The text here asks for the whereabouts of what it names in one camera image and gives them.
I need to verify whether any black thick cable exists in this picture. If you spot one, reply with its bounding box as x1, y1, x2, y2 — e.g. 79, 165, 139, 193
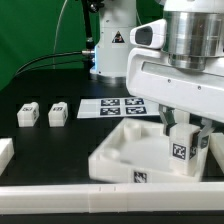
12, 50, 84, 80

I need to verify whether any white fence block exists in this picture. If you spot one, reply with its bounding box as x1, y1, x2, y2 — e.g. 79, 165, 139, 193
209, 133, 224, 173
0, 138, 14, 176

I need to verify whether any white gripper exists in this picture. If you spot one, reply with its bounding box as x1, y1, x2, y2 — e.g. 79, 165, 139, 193
126, 19, 224, 149

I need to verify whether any grey thin cable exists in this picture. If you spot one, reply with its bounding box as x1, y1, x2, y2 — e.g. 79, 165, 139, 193
52, 0, 70, 70

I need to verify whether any white right fence block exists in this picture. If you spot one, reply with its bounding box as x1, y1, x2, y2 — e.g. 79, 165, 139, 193
209, 133, 224, 173

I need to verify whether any black camera pole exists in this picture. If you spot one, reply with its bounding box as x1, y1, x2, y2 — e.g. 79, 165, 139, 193
79, 0, 104, 69

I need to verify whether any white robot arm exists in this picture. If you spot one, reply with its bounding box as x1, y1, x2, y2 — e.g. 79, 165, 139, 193
90, 0, 224, 132

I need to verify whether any white sheet with markers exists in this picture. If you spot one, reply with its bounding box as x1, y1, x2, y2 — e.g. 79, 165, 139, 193
77, 97, 159, 119

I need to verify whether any white front fence bar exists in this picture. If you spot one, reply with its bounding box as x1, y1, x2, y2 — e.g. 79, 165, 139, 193
0, 182, 224, 215

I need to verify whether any white square tabletop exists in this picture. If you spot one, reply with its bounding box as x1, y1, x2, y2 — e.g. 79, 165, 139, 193
88, 118, 208, 183

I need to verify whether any white left fence block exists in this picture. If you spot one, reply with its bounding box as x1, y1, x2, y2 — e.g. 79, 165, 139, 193
0, 138, 14, 176

